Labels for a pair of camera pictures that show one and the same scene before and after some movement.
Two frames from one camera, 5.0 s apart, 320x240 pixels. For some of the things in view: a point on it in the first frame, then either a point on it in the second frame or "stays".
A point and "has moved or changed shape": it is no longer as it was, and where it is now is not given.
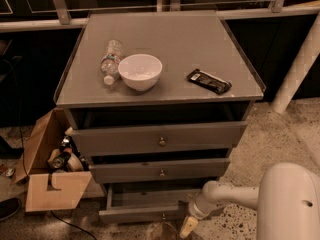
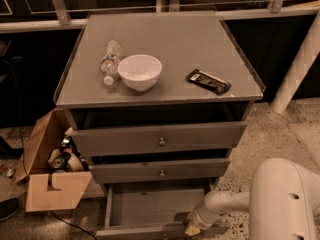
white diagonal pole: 305,57 stays
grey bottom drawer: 126,204 has moved or changed shape
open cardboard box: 46,189 stays
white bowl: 140,72 stays
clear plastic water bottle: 110,61 stays
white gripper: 195,209 → 200,219
